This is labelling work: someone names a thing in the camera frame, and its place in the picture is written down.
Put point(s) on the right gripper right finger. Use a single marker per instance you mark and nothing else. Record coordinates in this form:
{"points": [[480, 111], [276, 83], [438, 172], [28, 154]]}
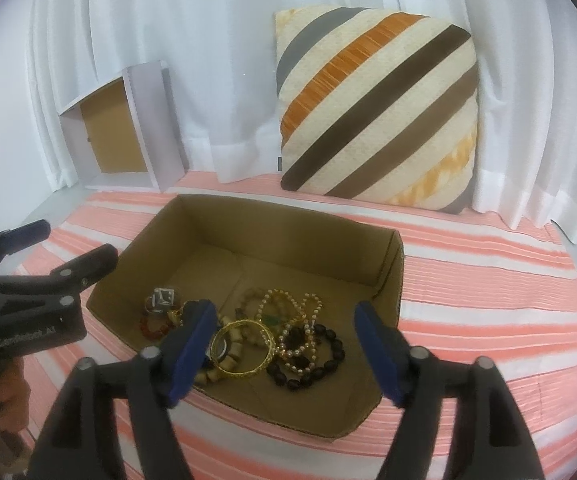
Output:
{"points": [[490, 438]]}

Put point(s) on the striped throw pillow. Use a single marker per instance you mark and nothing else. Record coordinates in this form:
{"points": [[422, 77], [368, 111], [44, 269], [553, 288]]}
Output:
{"points": [[377, 105]]}

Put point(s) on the printed cardboard box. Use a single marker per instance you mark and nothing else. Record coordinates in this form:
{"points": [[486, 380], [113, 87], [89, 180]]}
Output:
{"points": [[287, 281]]}

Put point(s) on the striped bed sheet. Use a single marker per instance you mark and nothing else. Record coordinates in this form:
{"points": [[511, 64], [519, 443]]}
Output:
{"points": [[471, 287]]}

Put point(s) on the white box lid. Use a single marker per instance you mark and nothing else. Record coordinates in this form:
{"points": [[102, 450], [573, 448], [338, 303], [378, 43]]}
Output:
{"points": [[121, 134]]}

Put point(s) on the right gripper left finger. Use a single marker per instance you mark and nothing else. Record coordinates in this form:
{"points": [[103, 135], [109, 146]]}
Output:
{"points": [[80, 438]]}

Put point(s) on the left hand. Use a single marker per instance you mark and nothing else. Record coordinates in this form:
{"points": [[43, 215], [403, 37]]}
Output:
{"points": [[14, 397]]}

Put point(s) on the white curtain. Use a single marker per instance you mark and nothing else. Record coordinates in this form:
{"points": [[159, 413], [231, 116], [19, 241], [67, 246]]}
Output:
{"points": [[221, 62]]}

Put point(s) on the gold bangle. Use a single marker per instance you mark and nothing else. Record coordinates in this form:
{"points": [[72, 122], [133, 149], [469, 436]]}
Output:
{"points": [[242, 348]]}

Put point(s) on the yellow bracelet green pendant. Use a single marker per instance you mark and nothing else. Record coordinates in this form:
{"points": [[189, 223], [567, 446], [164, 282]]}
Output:
{"points": [[268, 306]]}

